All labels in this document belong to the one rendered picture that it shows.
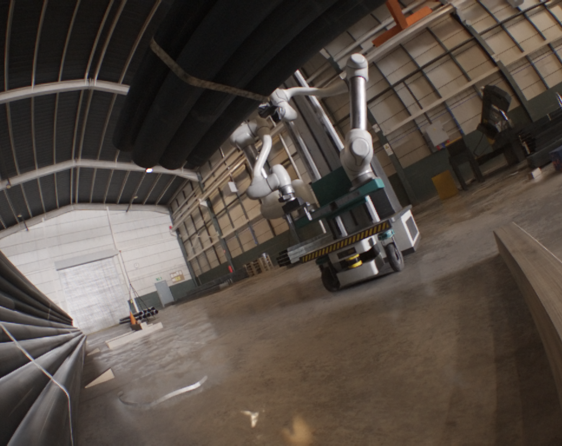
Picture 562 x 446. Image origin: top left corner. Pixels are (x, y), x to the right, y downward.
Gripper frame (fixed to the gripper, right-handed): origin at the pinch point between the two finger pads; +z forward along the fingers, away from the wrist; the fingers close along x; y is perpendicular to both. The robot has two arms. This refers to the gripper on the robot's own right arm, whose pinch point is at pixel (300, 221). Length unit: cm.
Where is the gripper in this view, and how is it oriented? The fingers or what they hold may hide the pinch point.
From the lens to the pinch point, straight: 147.3
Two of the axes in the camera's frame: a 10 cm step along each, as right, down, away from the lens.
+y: 6.0, -1.5, 7.9
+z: 3.9, 9.1, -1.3
